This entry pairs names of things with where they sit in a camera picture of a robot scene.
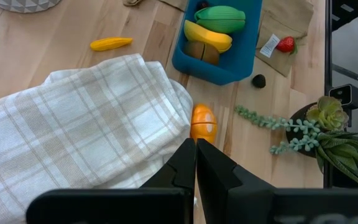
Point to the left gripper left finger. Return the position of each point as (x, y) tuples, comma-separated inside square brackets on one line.
[(182, 174)]

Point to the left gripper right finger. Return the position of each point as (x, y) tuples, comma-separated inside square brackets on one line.
[(222, 193)]

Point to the orange toy fruit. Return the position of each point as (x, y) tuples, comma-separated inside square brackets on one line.
[(204, 124)]

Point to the black toy blackberry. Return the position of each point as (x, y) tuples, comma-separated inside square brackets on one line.
[(258, 81)]

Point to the brown toy kiwi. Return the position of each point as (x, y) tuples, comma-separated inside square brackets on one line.
[(202, 53)]

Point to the yellow toy banana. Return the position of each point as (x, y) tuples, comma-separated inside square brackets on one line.
[(207, 35)]

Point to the green ribbed toy vegetable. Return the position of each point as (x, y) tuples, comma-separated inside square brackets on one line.
[(221, 20)]

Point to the red toy strawberry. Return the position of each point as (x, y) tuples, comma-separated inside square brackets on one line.
[(285, 44)]

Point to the blue tupperware container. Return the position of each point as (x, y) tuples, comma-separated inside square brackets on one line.
[(238, 62)]

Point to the white plaid dish towel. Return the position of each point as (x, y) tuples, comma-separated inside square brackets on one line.
[(73, 124)]

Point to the succulents in black pot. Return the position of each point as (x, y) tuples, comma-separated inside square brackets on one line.
[(328, 115)]

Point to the small yellow toy pepper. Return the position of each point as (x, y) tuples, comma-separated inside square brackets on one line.
[(110, 43)]

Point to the white cloth care label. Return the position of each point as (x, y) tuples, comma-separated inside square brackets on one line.
[(269, 46)]

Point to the small black webcam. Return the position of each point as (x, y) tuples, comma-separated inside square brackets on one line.
[(344, 96)]

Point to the olive tan cloth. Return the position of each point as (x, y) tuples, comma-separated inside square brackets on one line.
[(291, 18)]

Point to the succulent in white patterned pot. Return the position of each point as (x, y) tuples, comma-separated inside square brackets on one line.
[(23, 4)]

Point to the black metal rig frame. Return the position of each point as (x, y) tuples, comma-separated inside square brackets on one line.
[(328, 46)]

